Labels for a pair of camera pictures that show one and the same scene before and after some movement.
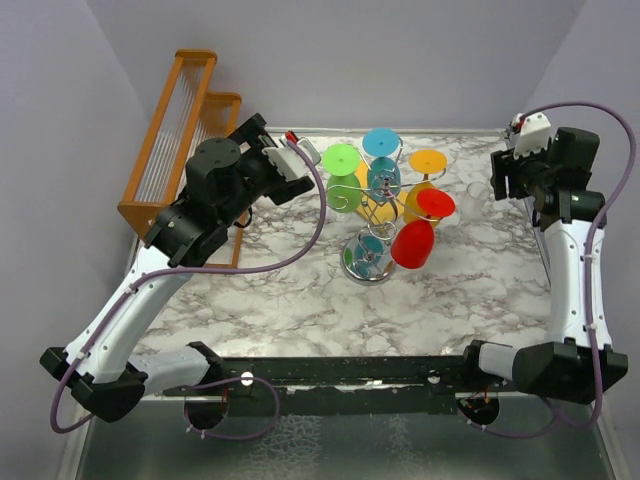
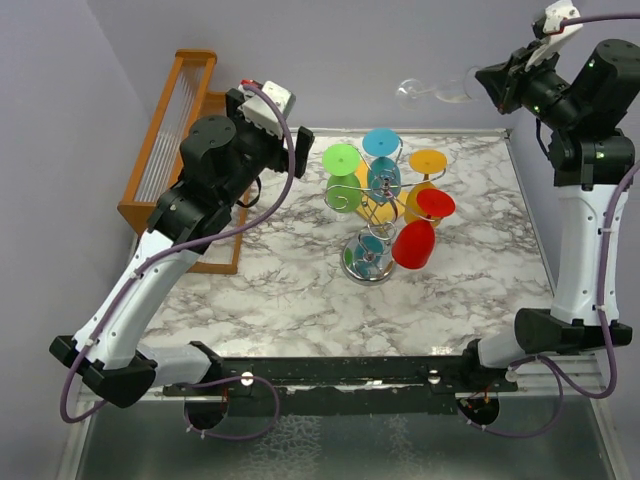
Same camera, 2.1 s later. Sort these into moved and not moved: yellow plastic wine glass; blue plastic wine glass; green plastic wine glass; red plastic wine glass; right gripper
Moved: right gripper
Not moved: blue plastic wine glass; yellow plastic wine glass; green plastic wine glass; red plastic wine glass
